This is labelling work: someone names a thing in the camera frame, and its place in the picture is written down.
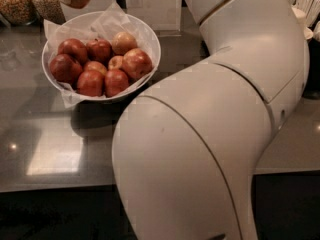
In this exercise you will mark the red right apple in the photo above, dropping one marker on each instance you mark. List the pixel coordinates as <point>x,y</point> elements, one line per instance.
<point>137,63</point>

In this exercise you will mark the clear acrylic sign holder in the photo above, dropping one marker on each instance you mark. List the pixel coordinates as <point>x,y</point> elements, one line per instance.
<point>163,16</point>

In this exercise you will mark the left cereal glass jar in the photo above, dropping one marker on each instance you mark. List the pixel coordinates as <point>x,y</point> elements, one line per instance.
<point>18,12</point>

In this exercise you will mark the pale back apple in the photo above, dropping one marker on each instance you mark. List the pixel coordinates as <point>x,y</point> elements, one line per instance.
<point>123,42</point>

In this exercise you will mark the red front-left apple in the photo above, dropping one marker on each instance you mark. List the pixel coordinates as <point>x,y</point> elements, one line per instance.
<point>90,83</point>

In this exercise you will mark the small partly hidden apple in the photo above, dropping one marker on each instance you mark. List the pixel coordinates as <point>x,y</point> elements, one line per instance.
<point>115,62</point>

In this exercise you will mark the white bowl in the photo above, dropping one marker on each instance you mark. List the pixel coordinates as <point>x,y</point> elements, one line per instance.
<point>151,40</point>

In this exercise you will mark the dark red back-left apple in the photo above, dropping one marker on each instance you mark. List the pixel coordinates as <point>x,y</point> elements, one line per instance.
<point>74,48</point>

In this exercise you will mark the front stack paper bowls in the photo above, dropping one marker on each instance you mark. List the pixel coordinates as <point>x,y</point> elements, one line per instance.
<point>301,18</point>

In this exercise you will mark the right cereal glass jar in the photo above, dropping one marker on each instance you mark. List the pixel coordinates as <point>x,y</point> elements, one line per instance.
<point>50,10</point>

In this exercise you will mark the low hidden red apple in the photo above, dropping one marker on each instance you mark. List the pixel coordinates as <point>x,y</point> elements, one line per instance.
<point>95,65</point>

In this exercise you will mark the red front-right apple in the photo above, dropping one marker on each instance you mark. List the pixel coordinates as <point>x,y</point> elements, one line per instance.
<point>116,81</point>

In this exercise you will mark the cereal glass jar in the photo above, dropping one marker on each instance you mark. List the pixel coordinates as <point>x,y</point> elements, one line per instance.
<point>50,10</point>
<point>18,12</point>

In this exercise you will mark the dark red left apple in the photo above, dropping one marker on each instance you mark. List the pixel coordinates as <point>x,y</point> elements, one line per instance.
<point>65,68</point>

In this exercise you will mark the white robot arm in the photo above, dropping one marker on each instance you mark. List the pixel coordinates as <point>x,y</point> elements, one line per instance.
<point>185,150</point>

